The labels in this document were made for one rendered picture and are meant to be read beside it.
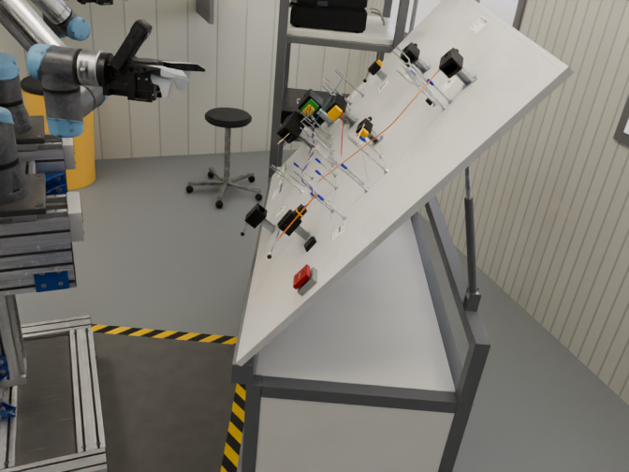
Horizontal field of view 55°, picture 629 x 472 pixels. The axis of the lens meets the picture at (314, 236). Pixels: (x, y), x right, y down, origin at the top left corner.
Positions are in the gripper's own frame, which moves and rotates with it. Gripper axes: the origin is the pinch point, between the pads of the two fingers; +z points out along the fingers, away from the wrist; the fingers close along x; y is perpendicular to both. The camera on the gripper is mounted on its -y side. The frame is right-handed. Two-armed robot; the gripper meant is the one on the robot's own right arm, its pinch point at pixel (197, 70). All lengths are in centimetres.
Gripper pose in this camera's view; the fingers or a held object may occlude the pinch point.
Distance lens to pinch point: 133.5
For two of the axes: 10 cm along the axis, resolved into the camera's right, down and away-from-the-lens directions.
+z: 9.9, 1.2, -0.2
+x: -0.6, 3.6, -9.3
